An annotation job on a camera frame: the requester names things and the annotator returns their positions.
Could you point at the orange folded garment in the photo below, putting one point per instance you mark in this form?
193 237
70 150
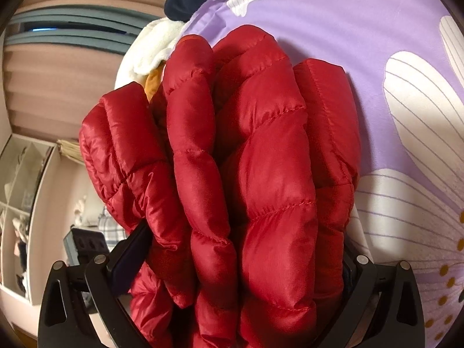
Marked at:
154 80

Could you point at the straw yellow broom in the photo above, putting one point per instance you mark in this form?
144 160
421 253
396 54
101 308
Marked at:
71 150

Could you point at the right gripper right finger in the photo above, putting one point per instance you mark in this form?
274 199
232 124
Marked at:
351 271

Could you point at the red puffer jacket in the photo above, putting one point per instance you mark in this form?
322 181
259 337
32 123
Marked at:
244 165

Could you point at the plaid grey pillow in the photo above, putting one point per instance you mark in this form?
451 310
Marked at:
112 231

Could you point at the white wall shelf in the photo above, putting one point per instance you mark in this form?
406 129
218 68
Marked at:
28 167

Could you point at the teal window curtain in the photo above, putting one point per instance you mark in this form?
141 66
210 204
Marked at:
103 28

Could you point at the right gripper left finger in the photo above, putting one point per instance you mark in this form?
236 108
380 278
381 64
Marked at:
126 259

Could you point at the purple floral bed sheet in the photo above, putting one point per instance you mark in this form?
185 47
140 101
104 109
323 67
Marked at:
405 62

